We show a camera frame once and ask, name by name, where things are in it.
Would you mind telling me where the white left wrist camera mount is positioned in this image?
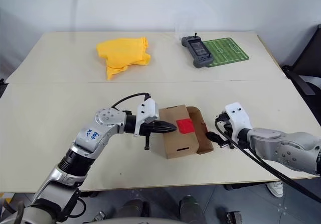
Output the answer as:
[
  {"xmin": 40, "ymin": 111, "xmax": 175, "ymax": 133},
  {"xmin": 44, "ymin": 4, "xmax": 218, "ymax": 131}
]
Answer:
[{"xmin": 133, "ymin": 98, "xmax": 161, "ymax": 137}]

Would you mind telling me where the black looped body cable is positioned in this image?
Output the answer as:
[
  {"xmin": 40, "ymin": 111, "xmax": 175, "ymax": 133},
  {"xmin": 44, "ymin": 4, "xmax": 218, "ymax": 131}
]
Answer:
[{"xmin": 57, "ymin": 190, "xmax": 87, "ymax": 221}]

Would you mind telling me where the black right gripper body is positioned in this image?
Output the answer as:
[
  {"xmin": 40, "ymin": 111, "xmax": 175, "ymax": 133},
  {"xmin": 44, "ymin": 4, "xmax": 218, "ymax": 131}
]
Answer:
[{"xmin": 214, "ymin": 111, "xmax": 238, "ymax": 150}]

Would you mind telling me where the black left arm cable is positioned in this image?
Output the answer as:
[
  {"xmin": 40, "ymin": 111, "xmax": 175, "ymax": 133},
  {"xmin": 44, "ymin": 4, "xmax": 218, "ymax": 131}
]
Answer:
[{"xmin": 110, "ymin": 92, "xmax": 151, "ymax": 109}]

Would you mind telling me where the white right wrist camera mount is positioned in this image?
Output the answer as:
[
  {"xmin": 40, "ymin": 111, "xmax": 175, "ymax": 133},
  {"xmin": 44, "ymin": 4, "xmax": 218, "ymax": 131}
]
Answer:
[{"xmin": 224, "ymin": 102, "xmax": 254, "ymax": 145}]

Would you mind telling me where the brown cardboard box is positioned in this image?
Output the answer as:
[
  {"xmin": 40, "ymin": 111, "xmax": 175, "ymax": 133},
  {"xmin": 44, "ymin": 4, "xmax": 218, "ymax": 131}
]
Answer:
[{"xmin": 158, "ymin": 104, "xmax": 215, "ymax": 160}]

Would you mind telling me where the yellow cloth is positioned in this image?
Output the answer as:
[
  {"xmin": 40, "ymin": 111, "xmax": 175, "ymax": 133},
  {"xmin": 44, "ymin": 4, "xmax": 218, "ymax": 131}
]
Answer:
[{"xmin": 96, "ymin": 36, "xmax": 152, "ymax": 80}]

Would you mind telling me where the black chair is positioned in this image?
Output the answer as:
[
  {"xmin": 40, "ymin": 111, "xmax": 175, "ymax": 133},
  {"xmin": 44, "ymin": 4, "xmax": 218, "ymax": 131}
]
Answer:
[{"xmin": 281, "ymin": 24, "xmax": 321, "ymax": 115}]

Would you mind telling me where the dark rounded shape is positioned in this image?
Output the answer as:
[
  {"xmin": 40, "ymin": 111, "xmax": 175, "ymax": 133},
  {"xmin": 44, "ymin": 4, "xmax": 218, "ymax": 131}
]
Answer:
[{"xmin": 179, "ymin": 194, "xmax": 202, "ymax": 220}]

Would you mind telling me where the red square block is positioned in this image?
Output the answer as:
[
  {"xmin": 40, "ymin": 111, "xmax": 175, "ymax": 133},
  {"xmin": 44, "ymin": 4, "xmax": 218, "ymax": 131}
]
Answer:
[{"xmin": 176, "ymin": 118, "xmax": 197, "ymax": 135}]

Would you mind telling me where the white shoe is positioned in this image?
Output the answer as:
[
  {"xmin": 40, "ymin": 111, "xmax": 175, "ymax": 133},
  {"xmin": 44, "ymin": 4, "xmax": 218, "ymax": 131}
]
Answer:
[{"xmin": 265, "ymin": 180, "xmax": 284, "ymax": 198}]

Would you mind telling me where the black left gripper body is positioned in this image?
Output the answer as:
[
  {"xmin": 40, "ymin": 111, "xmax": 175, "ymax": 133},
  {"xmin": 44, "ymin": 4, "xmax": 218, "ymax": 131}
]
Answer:
[{"xmin": 138, "ymin": 121, "xmax": 156, "ymax": 151}]

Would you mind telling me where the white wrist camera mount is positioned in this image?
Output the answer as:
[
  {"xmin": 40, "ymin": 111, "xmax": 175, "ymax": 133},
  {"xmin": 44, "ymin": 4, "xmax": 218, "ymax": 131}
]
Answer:
[
  {"xmin": 133, "ymin": 98, "xmax": 161, "ymax": 137},
  {"xmin": 224, "ymin": 102, "xmax": 254, "ymax": 145}
]

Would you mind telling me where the green football field mat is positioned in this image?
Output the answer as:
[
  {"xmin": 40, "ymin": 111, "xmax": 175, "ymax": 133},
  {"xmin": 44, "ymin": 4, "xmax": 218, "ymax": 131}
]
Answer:
[{"xmin": 202, "ymin": 36, "xmax": 250, "ymax": 69}]

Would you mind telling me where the grey handheld controller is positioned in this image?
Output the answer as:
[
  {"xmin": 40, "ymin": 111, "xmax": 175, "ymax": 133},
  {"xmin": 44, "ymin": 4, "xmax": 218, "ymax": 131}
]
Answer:
[{"xmin": 181, "ymin": 31, "xmax": 213, "ymax": 69}]

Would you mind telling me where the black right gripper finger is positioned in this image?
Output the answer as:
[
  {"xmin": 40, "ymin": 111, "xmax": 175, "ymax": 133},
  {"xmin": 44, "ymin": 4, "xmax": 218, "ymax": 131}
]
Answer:
[{"xmin": 205, "ymin": 131, "xmax": 223, "ymax": 144}]

